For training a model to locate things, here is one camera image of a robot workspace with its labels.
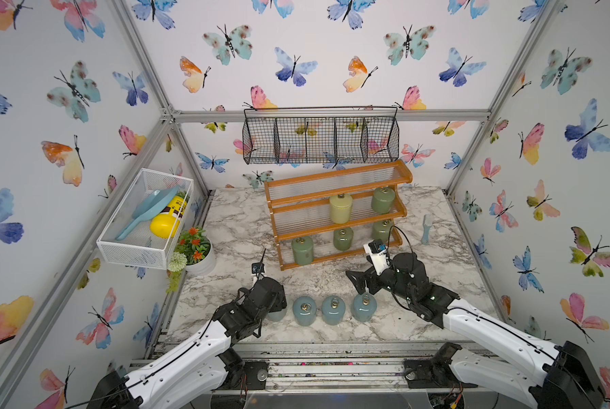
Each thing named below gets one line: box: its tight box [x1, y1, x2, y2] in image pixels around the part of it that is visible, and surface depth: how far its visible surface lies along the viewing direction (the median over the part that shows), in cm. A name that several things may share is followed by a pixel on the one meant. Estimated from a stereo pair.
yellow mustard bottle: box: [149, 195, 189, 240], surface depth 71 cm
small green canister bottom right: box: [371, 219, 392, 243], surface depth 99 cm
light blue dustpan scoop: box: [115, 184, 180, 241], surface depth 70 cm
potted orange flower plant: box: [166, 226, 216, 294], surface depth 87 cm
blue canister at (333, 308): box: [321, 294, 346, 326], surface depth 82 cm
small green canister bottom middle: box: [333, 227, 354, 252], surface depth 98 cm
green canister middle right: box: [371, 185, 396, 214], surface depth 92 cm
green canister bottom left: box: [291, 236, 315, 265], surface depth 93 cm
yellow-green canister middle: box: [329, 192, 353, 225], surface depth 88 cm
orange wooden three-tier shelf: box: [264, 160, 413, 271], surface depth 93 cm
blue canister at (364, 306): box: [351, 291, 378, 323], surface depth 82 cm
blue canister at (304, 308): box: [292, 296, 317, 327], surface depth 81 cm
